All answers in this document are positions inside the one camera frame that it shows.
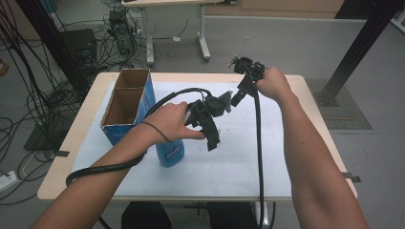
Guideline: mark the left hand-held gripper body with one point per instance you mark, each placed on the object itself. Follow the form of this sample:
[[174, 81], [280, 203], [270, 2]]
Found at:
[[211, 105]]

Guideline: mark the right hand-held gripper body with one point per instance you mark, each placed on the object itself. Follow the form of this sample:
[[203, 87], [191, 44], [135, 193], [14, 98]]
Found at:
[[251, 68]]

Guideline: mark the blue plastic bottle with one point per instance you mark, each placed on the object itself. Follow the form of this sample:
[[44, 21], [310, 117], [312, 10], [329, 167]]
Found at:
[[170, 154]]

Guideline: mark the blue cardboard box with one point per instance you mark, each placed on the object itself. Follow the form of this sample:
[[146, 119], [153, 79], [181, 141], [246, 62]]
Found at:
[[121, 135]]

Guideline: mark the person's right hand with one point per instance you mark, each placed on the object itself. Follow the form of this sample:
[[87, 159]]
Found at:
[[273, 84]]

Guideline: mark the person's left hand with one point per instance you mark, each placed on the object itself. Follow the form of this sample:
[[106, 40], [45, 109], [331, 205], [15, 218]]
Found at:
[[168, 122]]

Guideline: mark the white table mat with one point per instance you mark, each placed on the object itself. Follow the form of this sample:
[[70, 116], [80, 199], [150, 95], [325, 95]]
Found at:
[[223, 165]]

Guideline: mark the black wrist band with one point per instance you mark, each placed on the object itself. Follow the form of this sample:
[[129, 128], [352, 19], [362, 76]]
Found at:
[[156, 129]]

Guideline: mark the white desk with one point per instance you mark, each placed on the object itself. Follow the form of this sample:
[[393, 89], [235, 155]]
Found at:
[[203, 35]]

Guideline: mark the small white adapter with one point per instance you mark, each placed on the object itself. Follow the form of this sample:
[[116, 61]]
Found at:
[[176, 38]]

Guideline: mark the person's right leg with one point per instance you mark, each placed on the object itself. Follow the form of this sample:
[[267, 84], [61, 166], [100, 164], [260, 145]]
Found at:
[[232, 218]]

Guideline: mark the person's leg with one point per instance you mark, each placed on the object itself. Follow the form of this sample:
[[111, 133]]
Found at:
[[232, 218], [146, 216]]

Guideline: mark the dark floor mat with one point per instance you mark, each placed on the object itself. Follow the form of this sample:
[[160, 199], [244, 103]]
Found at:
[[347, 116]]

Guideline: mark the person's left leg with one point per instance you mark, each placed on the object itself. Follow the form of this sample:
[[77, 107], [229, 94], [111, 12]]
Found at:
[[146, 216]]

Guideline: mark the computer tower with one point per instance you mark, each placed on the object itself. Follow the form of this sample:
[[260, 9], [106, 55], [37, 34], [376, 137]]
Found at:
[[122, 31]]

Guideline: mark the dark tape piece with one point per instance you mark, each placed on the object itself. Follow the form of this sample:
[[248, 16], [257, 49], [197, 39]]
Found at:
[[351, 177], [62, 153]]

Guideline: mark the black box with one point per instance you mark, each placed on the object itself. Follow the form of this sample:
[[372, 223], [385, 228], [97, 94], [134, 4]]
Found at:
[[78, 44]]

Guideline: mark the white power strip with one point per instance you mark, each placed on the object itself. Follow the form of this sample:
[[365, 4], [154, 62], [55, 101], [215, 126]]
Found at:
[[6, 181]]

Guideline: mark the black metal post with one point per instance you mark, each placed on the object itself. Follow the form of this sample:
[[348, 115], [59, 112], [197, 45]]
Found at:
[[47, 31], [359, 41]]

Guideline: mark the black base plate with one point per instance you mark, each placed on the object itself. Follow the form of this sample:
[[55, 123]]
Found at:
[[39, 141]]

